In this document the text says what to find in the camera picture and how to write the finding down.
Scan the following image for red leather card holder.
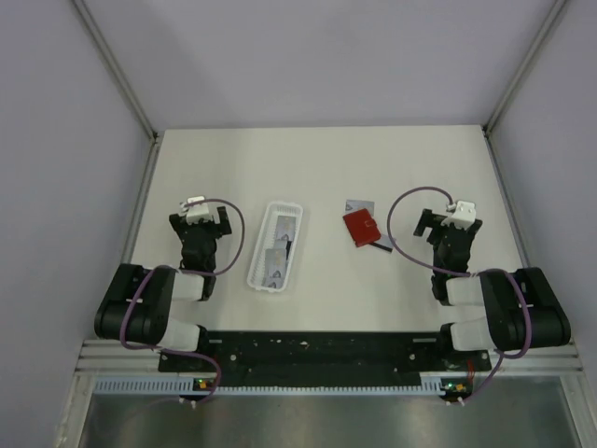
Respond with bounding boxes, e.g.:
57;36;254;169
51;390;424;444
343;209;382;247

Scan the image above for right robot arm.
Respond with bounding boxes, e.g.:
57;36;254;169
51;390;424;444
414;209;571;370

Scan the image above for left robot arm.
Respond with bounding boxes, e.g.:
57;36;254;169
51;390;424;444
94;206;232;371

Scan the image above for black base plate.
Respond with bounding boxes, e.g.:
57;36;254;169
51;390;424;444
158;329;493;387

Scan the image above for white slotted cable duct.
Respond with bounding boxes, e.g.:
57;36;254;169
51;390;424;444
94;375;467;396

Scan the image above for white plastic basket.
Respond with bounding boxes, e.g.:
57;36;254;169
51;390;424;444
247;201;303;293

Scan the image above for middle card in basket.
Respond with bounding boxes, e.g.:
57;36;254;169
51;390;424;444
273;239;292;258

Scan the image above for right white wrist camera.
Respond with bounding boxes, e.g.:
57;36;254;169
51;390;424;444
447;200;477;223

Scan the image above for silver card on table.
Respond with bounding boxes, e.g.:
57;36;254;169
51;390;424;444
345;200;375;217

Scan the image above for aluminium frame rail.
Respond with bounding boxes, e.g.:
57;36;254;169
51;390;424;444
76;340;160;374

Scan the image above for silver magnetic stripe card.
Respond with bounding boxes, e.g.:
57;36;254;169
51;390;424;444
371;236;394;253

